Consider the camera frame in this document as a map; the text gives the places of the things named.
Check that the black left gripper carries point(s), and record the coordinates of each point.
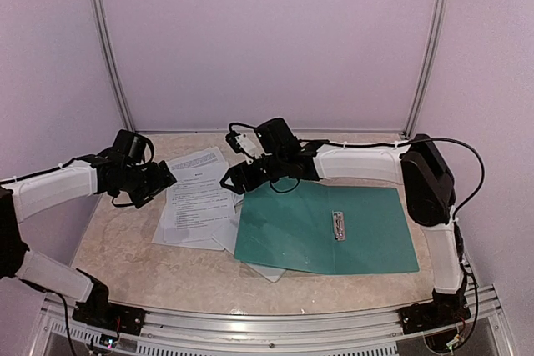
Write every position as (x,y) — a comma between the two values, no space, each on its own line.
(161,178)

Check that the left aluminium corner post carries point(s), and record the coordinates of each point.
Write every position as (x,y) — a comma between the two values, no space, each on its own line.
(111,66)

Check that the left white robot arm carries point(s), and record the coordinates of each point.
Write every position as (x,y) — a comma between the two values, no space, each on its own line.
(23,197)

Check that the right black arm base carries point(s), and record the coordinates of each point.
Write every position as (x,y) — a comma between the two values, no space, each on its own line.
(444,309)

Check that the white paper stack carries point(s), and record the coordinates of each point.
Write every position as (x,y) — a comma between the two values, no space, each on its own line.
(197,208)

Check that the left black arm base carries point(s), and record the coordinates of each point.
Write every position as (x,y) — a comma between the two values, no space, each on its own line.
(108,314)

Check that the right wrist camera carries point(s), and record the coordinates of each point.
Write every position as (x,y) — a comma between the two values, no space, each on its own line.
(241,143)

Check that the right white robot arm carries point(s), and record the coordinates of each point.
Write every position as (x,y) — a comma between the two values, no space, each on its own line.
(417,164)

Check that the white printed top sheet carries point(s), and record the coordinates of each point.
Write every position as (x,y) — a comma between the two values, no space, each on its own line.
(273,275)

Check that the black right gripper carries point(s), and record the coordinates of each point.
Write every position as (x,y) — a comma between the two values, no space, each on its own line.
(239,188)

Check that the aluminium front rail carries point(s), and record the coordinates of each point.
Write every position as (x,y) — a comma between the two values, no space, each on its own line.
(378,331)

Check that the green file folder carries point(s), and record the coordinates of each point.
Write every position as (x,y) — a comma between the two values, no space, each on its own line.
(290,226)

